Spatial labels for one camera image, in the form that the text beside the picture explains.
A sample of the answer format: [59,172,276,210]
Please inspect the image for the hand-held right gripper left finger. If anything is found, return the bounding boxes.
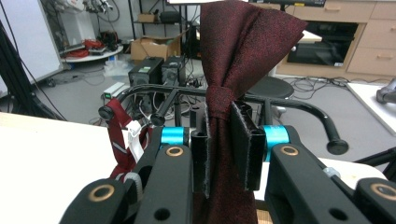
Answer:
[160,101,213,200]

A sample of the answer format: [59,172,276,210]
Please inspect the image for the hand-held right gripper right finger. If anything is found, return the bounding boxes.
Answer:
[230,100,290,191]

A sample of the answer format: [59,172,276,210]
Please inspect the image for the black rack with wooden base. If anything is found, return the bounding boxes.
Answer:
[98,83,350,224]

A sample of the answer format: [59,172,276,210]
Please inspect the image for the striped dark red bow tie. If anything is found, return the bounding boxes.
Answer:
[106,98,154,182]

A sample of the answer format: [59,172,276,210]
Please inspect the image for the plain dark red bow tie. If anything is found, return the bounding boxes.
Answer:
[191,0,309,224]

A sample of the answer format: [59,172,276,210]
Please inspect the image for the black round stool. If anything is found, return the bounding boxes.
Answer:
[247,76,295,119]

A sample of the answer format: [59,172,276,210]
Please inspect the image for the white power supply unit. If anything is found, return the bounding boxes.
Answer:
[102,81,126,101]

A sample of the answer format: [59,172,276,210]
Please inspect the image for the cardboard box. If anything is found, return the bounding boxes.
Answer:
[130,35,182,65]

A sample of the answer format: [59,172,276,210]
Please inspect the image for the clear plastic bag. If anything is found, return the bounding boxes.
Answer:
[103,57,133,77]

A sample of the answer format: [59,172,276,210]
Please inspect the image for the white platform board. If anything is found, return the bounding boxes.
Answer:
[346,81,396,135]

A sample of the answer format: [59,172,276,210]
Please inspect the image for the white foam board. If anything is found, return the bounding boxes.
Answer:
[0,123,389,224]

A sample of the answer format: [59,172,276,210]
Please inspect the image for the black metal shelf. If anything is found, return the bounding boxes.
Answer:
[128,0,191,61]

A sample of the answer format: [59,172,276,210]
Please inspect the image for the round white table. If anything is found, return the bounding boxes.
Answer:
[60,44,124,63]

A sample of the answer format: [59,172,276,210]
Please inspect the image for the light wooden cabinets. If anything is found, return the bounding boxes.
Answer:
[274,0,396,79]

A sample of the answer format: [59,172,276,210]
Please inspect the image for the whiteboard panel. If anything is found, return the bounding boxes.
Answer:
[0,0,64,86]

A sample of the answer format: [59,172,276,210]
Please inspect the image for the tangle of floor cables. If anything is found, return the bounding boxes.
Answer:
[281,76,384,92]

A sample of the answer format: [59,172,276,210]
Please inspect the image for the black metal frame post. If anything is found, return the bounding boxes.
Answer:
[0,20,67,121]
[354,145,396,183]

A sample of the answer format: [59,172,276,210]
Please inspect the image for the red cable bundle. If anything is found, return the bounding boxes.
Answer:
[65,38,105,59]

